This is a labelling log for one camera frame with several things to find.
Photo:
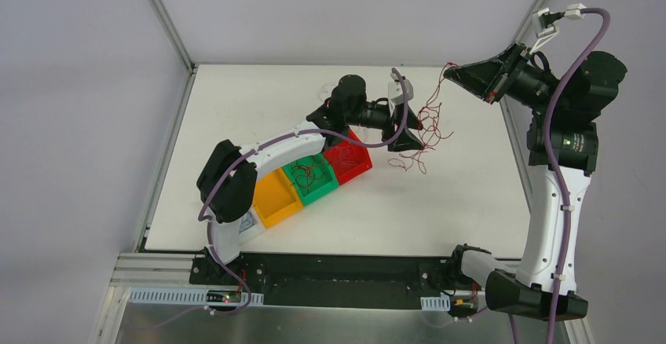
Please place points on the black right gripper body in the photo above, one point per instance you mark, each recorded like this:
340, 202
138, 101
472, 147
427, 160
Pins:
507, 75

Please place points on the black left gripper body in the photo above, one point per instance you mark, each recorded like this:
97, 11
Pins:
392, 124

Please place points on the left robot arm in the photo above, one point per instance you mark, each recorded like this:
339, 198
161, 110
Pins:
227, 182

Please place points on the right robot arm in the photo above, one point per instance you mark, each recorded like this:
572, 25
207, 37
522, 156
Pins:
563, 146

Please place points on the red plastic bin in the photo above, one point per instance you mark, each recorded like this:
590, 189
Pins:
348, 161

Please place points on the green plastic bin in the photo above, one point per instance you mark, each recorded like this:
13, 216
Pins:
312, 178

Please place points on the yellow plastic bin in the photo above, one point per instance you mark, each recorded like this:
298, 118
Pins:
275, 199

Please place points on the clear plastic bin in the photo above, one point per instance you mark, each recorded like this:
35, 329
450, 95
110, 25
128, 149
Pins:
251, 226

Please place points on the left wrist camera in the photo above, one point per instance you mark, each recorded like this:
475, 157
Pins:
399, 92

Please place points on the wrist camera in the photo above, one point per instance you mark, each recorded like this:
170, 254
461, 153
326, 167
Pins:
544, 23
399, 92

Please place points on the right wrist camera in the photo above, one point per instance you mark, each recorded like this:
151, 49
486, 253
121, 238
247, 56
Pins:
544, 23

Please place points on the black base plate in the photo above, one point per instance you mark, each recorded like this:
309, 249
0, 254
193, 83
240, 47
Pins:
340, 281

